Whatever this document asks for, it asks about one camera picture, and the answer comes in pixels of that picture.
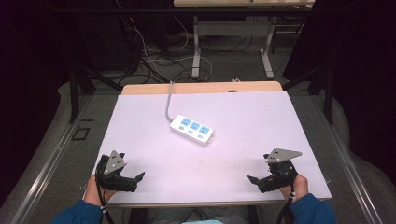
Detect person's left hand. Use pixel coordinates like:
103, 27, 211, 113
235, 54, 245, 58
83, 174, 117, 208

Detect metal floor rail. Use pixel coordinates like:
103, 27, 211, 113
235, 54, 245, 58
10, 94, 94, 224
311, 92, 385, 224

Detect grey metal desk frame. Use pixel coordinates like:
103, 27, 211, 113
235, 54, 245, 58
191, 15, 278, 80

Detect tangle of floor cables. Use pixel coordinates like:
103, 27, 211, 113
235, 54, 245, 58
115, 0, 219, 85

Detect white power strip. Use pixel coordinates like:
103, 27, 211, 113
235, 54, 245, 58
169, 114, 215, 147

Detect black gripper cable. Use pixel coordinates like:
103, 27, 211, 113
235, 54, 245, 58
275, 174, 296, 224
95, 166, 116, 224

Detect white table cover sheet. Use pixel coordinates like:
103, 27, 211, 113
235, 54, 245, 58
83, 91, 332, 207

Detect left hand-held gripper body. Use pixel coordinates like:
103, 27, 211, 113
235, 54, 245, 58
95, 149, 138, 193

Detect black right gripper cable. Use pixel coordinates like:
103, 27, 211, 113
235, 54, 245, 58
275, 174, 296, 224

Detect grey power strip cable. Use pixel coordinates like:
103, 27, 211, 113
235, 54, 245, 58
164, 80, 176, 123

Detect person's lap grey pants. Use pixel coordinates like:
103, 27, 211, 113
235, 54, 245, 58
128, 204, 260, 224

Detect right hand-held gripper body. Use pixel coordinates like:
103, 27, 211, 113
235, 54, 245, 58
257, 147, 304, 194

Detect black metal stand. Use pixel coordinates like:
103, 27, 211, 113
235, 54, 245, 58
68, 60, 124, 124
281, 62, 334, 117

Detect person's right hand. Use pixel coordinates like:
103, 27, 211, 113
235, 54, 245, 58
279, 173, 310, 203

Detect beige desk top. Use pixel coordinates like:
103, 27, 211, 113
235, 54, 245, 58
173, 0, 316, 8

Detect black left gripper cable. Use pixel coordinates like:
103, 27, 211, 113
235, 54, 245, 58
95, 166, 116, 224

